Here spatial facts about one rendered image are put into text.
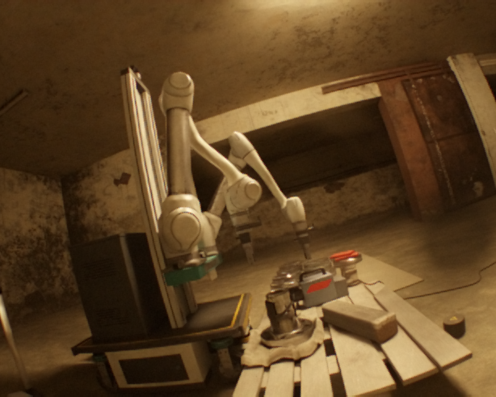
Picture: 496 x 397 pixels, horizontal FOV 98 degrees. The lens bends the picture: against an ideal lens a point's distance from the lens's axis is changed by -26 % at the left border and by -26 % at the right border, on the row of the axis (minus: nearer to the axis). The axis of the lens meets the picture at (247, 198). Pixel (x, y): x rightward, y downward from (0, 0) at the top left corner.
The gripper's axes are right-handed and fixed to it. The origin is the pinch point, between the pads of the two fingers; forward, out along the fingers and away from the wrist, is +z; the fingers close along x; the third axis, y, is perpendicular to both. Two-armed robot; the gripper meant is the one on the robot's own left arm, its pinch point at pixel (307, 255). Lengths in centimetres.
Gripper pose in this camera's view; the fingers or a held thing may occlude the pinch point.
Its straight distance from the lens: 184.9
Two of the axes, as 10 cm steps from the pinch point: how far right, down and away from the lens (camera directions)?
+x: 0.0, -1.2, -9.9
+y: -9.7, 2.5, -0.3
